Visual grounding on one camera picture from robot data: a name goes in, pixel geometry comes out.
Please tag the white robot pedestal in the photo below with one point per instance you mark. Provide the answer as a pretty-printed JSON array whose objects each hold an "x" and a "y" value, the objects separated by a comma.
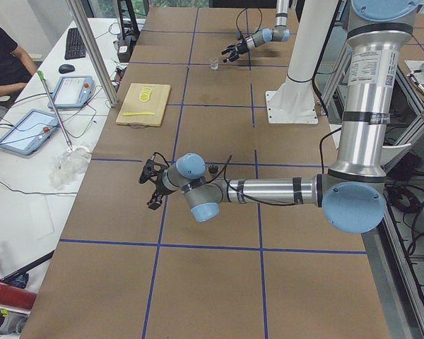
[{"x": 293, "y": 102}]

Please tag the white plastic chair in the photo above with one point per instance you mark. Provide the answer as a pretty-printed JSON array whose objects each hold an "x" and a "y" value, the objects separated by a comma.
[{"x": 392, "y": 154}]

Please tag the black computer mouse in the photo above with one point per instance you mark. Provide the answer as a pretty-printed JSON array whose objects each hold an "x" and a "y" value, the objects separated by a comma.
[{"x": 66, "y": 68}]

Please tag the yellow plastic knife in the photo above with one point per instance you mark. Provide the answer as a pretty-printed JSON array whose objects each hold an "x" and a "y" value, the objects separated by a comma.
[{"x": 143, "y": 113}]

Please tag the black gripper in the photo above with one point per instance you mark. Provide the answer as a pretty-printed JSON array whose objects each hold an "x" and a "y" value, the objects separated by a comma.
[
  {"x": 157, "y": 188},
  {"x": 241, "y": 46}
]

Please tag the white paper sheet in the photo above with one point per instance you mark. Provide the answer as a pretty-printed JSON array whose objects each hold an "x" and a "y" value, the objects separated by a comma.
[{"x": 41, "y": 219}]

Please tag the teach pendant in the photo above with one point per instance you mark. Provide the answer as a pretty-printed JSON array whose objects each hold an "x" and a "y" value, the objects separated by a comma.
[
  {"x": 30, "y": 133},
  {"x": 72, "y": 92}
]

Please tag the bamboo cutting board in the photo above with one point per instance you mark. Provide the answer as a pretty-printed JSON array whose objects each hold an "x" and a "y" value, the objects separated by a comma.
[{"x": 157, "y": 103}]

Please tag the green tipped metal rod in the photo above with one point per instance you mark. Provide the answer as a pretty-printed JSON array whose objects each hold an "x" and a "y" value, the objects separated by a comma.
[{"x": 57, "y": 114}]

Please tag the crumpled white tissue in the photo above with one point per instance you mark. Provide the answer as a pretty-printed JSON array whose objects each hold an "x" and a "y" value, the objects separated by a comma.
[{"x": 71, "y": 164}]

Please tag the near teach pendant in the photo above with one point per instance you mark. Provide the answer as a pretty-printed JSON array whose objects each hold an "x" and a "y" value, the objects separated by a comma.
[{"x": 30, "y": 133}]

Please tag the seated person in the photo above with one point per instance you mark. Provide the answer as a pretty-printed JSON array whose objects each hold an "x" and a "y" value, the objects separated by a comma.
[{"x": 16, "y": 66}]

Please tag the red cylinder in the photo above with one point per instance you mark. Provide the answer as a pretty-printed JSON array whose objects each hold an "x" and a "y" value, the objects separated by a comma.
[{"x": 16, "y": 298}]

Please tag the far teach pendant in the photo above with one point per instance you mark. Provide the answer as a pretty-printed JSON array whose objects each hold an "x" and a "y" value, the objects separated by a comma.
[{"x": 72, "y": 92}]

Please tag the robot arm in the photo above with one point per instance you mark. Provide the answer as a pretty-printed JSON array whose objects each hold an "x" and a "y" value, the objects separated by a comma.
[
  {"x": 351, "y": 191},
  {"x": 280, "y": 33}
]

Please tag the clear glass cup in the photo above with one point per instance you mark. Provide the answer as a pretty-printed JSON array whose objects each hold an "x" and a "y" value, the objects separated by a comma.
[{"x": 214, "y": 63}]

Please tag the black keyboard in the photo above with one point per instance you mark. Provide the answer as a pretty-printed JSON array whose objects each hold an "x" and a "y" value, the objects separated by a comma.
[{"x": 75, "y": 47}]

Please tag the aluminium frame post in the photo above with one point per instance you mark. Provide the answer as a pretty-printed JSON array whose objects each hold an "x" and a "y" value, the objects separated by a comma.
[{"x": 81, "y": 20}]

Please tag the front lemon slice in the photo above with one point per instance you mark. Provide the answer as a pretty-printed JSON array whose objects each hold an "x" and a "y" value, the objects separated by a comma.
[{"x": 143, "y": 97}]

